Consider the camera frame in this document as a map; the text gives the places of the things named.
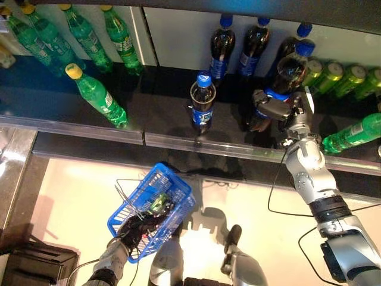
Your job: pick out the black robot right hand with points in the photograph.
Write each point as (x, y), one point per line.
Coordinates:
(276, 108)

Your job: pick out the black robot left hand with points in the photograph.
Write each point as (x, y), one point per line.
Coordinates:
(137, 226)

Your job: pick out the small Pepsi bottle blue cap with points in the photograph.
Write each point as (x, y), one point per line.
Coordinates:
(290, 71)
(251, 50)
(287, 47)
(204, 110)
(221, 53)

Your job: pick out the blue plastic shopping basket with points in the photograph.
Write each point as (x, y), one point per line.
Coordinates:
(181, 190)

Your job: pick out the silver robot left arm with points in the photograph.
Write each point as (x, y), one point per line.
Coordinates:
(110, 262)

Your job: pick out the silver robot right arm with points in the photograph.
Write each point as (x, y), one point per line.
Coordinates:
(312, 167)

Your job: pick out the green drink container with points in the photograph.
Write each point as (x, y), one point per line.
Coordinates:
(159, 202)

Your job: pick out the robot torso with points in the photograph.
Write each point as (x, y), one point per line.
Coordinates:
(205, 282)

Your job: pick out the black floor equipment box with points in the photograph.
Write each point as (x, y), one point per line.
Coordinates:
(38, 265)

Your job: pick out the silver robot right leg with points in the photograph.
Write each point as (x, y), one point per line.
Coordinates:
(247, 268)

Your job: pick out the dark floor plinth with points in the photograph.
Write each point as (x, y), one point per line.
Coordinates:
(15, 167)

